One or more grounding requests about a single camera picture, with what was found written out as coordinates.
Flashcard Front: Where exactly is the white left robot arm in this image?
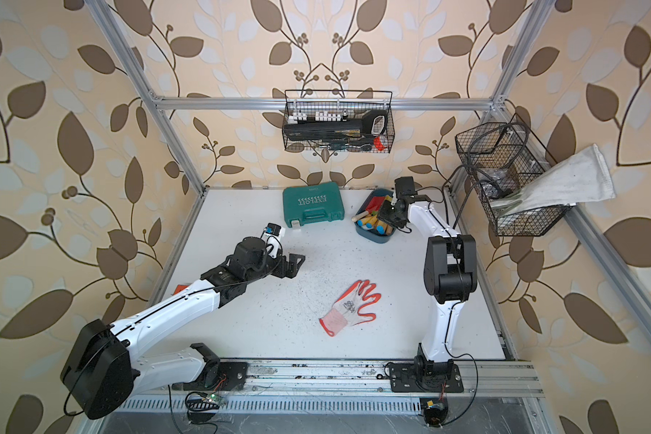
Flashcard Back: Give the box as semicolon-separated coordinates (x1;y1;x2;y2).
61;233;306;420

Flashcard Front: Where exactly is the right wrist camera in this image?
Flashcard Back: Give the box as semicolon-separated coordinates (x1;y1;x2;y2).
394;176;417;201

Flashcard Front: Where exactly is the black handsaw in basket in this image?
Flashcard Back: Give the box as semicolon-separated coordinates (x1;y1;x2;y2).
282;110;388;141

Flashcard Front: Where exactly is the green plastic tool case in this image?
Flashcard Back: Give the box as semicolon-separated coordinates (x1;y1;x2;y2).
282;182;345;228

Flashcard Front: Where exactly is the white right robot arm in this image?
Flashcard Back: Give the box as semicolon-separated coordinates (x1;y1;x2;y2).
379;200;477;392

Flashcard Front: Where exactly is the black wire basket wall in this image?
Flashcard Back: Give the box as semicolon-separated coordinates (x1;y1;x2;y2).
455;120;572;237
280;88;395;154

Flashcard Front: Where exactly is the blue plastic storage box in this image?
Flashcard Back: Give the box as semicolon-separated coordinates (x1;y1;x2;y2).
353;189;395;244

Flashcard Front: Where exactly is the grey cloth bag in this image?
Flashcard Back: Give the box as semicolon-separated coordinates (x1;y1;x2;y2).
489;144;617;217

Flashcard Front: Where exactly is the black wire basket right wall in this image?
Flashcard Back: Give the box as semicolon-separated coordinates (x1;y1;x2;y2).
455;120;572;237

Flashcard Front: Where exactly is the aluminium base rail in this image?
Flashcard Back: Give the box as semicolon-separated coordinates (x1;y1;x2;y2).
122;359;544;415

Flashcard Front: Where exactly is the black wire basket back wall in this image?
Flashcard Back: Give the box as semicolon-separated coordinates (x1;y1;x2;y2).
280;88;395;154

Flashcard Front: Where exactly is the red white work glove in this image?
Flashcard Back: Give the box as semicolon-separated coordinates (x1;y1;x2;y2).
319;280;382;337

